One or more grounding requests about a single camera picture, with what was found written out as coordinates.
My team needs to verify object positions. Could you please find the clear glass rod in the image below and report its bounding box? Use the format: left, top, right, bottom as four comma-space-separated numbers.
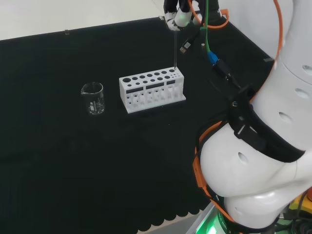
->
174, 28, 178, 72

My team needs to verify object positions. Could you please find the white test tube rack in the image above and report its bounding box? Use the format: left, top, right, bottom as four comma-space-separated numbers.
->
118, 68, 187, 114

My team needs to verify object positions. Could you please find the clear glass beaker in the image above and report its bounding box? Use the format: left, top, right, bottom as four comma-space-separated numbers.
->
80, 82, 106, 115

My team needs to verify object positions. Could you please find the black adapter box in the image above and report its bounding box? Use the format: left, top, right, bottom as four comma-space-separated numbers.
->
211, 59, 234, 80

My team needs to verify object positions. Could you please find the black bench cloth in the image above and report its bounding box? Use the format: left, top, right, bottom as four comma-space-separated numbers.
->
0, 17, 276, 234

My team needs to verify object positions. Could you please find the yellow stop button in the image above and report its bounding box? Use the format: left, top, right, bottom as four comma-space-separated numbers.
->
289, 187, 312, 221

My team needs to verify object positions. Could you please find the black usb cable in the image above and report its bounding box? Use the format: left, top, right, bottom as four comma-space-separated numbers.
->
179, 31, 200, 55

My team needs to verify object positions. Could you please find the blue cable plug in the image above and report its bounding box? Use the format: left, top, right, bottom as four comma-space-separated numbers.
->
208, 51, 219, 66

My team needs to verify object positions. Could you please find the green cable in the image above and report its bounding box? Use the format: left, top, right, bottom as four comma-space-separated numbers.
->
199, 0, 213, 55

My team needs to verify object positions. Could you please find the orange cable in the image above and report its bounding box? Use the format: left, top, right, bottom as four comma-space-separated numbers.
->
187, 0, 285, 224

